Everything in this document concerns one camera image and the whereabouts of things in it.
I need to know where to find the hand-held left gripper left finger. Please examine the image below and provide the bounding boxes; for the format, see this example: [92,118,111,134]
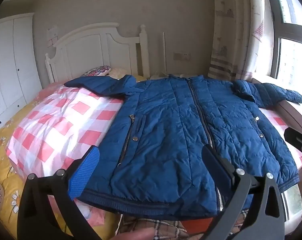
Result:
[17,145,101,240]

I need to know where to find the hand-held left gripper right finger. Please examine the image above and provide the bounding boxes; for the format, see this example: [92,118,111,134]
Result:
[198,145,286,240]

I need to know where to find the blue quilted jacket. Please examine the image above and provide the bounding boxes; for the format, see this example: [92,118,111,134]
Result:
[64,74,302,218]

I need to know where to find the pink cloth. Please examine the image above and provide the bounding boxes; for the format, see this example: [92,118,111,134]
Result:
[76,200,117,227]

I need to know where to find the pink white checked quilt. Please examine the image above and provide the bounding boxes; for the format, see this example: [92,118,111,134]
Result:
[5,81,302,180]

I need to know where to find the orange cloth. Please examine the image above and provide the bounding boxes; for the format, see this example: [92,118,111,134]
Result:
[183,217,214,233]

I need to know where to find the window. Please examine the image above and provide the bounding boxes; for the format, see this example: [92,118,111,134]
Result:
[263,0,302,93]

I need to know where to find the plaid pants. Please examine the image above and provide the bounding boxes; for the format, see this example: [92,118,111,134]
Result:
[117,210,249,240]

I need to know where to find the yellow floral bedsheet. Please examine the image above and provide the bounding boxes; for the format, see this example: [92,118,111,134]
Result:
[0,97,121,240]

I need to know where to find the patterned round pillow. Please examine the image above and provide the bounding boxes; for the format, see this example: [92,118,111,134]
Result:
[81,65,112,77]

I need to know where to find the cream pillow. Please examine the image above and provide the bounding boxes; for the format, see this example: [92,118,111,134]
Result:
[108,67,131,78]

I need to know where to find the printed curtain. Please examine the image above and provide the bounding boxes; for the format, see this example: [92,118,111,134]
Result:
[208,0,265,82]

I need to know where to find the white wooden headboard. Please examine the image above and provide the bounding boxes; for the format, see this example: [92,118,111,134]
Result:
[45,22,150,83]

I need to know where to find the white wardrobe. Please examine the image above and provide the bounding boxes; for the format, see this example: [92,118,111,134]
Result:
[0,12,43,130]

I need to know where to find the wall socket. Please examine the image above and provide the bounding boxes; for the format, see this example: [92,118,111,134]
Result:
[173,52,190,61]

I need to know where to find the pink brick wall sticker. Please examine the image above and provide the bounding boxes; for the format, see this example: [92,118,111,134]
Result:
[46,26,59,47]

